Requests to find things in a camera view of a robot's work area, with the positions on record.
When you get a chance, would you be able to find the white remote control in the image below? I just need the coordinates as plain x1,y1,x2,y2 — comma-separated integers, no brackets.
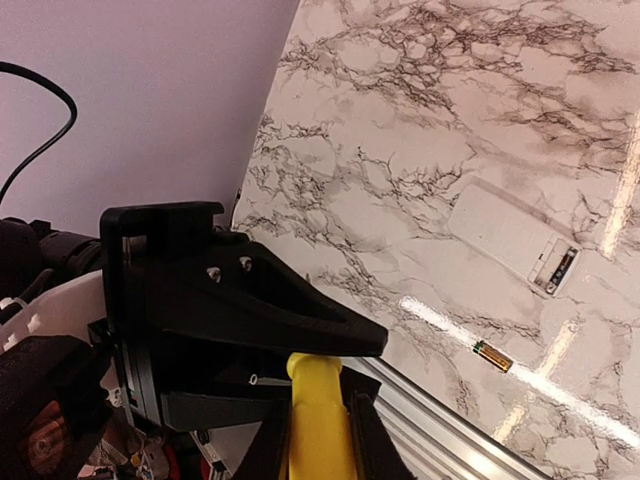
448,183,581,298

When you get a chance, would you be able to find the front aluminium rail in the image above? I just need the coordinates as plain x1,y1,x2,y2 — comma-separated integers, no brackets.
344,358,548,479

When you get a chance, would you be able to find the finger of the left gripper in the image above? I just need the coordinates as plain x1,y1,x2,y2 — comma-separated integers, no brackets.
124,230,388,357
159,349,384,434

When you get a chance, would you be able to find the yellow handled screwdriver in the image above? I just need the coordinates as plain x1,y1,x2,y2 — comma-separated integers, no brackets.
287,353,357,480

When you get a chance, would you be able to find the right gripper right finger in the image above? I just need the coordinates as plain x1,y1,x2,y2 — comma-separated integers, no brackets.
349,393,416,480

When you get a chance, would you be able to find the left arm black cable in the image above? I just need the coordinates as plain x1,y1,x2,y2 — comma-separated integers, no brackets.
0,60,79,201

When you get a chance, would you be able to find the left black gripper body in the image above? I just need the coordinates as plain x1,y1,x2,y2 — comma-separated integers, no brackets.
0,200,386,480

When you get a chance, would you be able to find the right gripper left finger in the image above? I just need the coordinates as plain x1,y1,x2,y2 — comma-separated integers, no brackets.
239,400,291,480

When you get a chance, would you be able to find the gold battery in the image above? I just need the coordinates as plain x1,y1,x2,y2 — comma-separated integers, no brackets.
473,340,513,373

